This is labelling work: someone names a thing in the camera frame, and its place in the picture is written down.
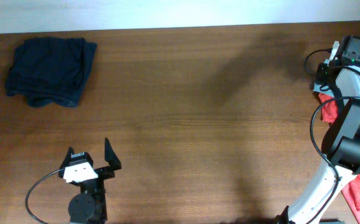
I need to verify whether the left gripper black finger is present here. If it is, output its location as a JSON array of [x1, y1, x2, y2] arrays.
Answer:
[[60, 147, 74, 169], [105, 138, 121, 170]]

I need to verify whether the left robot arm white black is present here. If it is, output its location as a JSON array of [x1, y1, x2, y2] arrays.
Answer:
[[59, 138, 121, 224]]

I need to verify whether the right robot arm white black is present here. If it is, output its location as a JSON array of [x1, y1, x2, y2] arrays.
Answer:
[[273, 35, 360, 224]]

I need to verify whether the light grey-blue shirt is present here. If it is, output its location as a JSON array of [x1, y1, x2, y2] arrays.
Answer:
[[313, 81, 334, 96]]

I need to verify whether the folded navy blue garment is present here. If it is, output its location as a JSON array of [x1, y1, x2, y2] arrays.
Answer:
[[4, 37, 97, 108]]

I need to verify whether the red mesh shirt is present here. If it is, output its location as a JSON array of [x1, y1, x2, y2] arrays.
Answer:
[[321, 100, 360, 223]]

